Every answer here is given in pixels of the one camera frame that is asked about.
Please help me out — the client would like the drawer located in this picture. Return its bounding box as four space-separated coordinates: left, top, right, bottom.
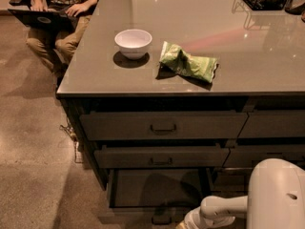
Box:
79 111 247 140
99 168 212 225
211 168 252 192
94 144 230 168
224 144 305 168
239 110 305 138

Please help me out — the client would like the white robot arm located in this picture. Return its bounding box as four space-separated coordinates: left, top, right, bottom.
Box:
175 158 305 229

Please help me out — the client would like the dark counter cabinet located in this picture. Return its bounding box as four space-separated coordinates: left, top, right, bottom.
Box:
55 0 305 191

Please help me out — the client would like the green chip bag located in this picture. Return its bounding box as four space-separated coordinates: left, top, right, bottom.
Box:
159 41 217 83

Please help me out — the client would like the white bowl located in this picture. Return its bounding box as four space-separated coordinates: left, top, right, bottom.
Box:
114 29 153 60

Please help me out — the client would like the seated person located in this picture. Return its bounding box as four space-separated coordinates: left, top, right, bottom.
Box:
27 0 98 78

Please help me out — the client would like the black laptop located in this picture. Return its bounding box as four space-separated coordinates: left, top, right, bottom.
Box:
9 9 78 31

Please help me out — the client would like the dark object at table corner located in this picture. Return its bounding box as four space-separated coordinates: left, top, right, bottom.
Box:
284 0 305 15

